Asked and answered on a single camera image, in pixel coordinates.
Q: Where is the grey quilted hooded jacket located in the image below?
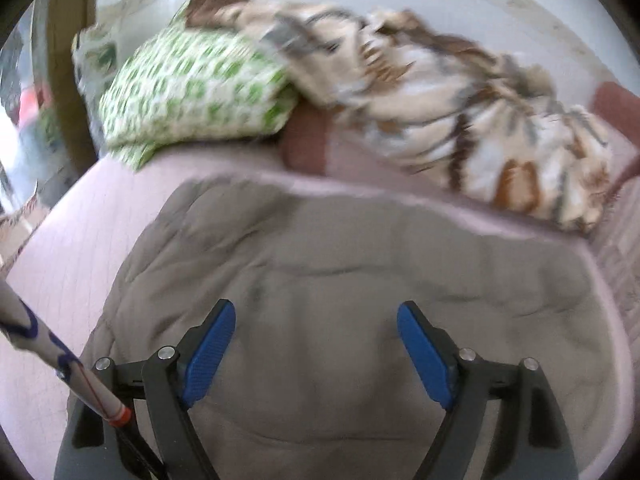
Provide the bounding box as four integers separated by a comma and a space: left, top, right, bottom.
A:
80, 175, 631, 480

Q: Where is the pink sofa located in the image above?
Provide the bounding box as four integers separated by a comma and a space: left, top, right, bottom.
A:
0, 80, 640, 480

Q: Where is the white pillow with green print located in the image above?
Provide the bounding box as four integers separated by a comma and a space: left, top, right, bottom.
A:
72, 27, 131, 126

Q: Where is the brown wooden door frame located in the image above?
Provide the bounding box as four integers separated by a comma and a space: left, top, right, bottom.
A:
47, 0, 103, 163

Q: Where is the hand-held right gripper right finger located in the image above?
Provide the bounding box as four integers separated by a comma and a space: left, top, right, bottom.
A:
396, 301, 568, 480

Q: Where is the white rod with blue marks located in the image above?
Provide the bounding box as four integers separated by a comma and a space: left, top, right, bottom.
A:
0, 275, 133, 428

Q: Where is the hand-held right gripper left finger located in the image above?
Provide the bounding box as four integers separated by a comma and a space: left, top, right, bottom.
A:
70, 299, 237, 480

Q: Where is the leaf print blanket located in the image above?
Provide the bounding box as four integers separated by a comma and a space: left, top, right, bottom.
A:
185, 0, 616, 233

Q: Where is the green patterned pillow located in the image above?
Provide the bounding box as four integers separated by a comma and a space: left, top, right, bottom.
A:
100, 25, 298, 171

